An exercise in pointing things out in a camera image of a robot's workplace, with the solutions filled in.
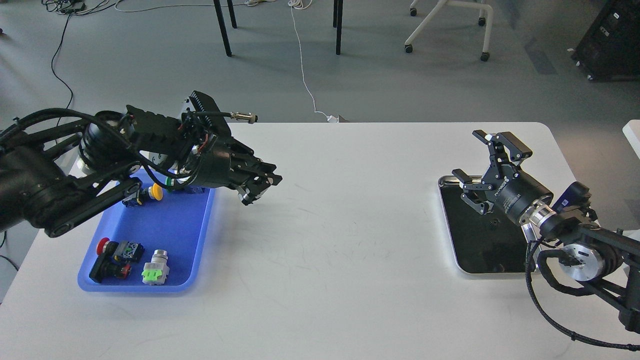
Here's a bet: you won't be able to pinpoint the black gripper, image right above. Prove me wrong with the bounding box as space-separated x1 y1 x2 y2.
452 129 553 224

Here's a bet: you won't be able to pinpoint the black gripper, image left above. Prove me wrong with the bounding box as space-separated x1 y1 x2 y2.
192 142 282 206

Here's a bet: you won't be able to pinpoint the black robot arm, image left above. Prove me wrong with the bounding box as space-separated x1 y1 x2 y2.
0 90 282 238

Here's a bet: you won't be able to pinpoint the silver metal tray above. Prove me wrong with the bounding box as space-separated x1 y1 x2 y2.
438 175 538 277

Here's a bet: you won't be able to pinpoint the blue plastic tray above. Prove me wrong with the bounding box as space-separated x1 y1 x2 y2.
77 187 215 293

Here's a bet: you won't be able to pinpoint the red mushroom push button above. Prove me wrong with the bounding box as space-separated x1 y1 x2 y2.
96 237 145 264

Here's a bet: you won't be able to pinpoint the black equipment case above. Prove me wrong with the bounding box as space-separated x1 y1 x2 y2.
571 0 640 81

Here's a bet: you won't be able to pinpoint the black red push button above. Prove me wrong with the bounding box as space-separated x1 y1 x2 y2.
89 253 131 284

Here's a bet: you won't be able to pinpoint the black table legs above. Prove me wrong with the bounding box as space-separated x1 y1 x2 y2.
213 0 345 57

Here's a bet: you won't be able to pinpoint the yellow push button switch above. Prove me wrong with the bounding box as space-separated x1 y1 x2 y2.
121 183 164 208

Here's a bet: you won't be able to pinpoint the green and silver switch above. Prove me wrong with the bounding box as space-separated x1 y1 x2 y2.
141 249 170 286

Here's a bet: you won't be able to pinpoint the white cable on floor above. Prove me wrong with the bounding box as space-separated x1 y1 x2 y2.
245 0 341 123

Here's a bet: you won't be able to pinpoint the black cable on floor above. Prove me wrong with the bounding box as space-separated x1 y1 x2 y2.
42 0 116 126

